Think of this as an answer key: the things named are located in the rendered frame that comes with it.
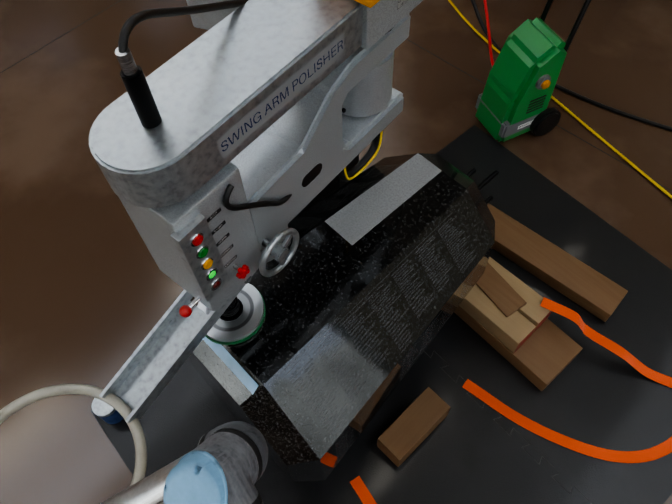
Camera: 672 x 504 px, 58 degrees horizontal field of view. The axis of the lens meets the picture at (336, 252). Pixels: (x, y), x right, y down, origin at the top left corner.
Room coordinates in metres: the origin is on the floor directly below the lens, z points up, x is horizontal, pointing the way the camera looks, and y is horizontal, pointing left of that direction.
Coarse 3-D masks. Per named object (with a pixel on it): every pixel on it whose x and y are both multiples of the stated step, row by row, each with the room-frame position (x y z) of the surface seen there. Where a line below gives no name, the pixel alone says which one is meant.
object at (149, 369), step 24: (240, 288) 0.84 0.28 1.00; (168, 312) 0.78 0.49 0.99; (192, 312) 0.79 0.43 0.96; (216, 312) 0.76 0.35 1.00; (168, 336) 0.73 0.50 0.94; (192, 336) 0.70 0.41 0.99; (144, 360) 0.67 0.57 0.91; (168, 360) 0.66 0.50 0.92; (120, 384) 0.61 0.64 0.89; (144, 384) 0.60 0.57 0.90; (144, 408) 0.53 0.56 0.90
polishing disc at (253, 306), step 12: (252, 288) 0.93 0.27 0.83; (240, 300) 0.89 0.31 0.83; (252, 300) 0.88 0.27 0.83; (252, 312) 0.84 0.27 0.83; (216, 324) 0.81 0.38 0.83; (228, 324) 0.80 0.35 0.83; (240, 324) 0.80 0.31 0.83; (252, 324) 0.80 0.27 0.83; (216, 336) 0.77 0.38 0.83; (228, 336) 0.76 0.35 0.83; (240, 336) 0.76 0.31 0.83
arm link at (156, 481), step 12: (252, 432) 0.30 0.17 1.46; (264, 444) 0.28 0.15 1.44; (264, 456) 0.26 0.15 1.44; (168, 468) 0.28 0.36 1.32; (264, 468) 0.24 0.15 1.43; (144, 480) 0.27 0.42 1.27; (156, 480) 0.26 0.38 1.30; (120, 492) 0.26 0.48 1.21; (132, 492) 0.25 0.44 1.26; (144, 492) 0.24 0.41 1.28; (156, 492) 0.23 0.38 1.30
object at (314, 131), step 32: (352, 64) 1.17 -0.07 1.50; (320, 96) 1.11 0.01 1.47; (288, 128) 1.07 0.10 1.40; (320, 128) 1.06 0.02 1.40; (352, 128) 1.22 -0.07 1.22; (384, 128) 1.27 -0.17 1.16; (256, 160) 1.00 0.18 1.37; (288, 160) 0.99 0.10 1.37; (320, 160) 1.06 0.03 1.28; (256, 192) 0.90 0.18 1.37; (288, 192) 0.96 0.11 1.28; (256, 224) 0.87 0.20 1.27
